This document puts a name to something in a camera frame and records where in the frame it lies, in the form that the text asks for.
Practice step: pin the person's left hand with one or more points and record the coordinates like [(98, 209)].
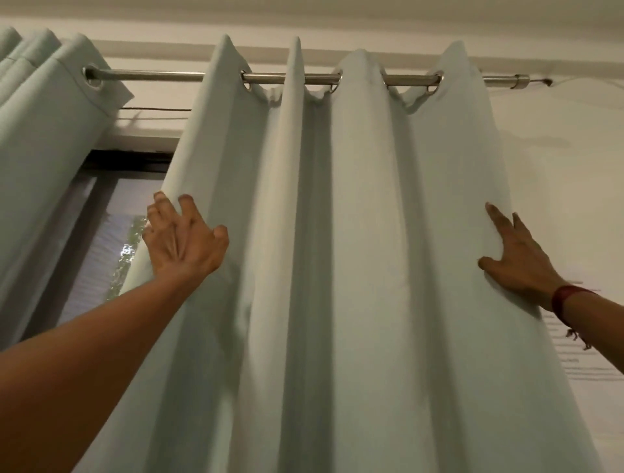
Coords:
[(185, 243)]

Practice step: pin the light teal curtain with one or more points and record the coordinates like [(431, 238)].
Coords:
[(365, 243), (44, 146)]

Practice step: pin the printed white paper notice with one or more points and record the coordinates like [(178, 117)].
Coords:
[(590, 360)]

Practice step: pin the silver metal curtain rod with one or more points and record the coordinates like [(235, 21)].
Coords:
[(146, 75)]

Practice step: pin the person's right hand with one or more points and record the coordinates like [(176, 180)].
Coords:
[(524, 273)]

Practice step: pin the person's left forearm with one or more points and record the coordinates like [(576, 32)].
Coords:
[(73, 370)]

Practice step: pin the red wrist thread band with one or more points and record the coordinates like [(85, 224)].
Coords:
[(565, 297)]

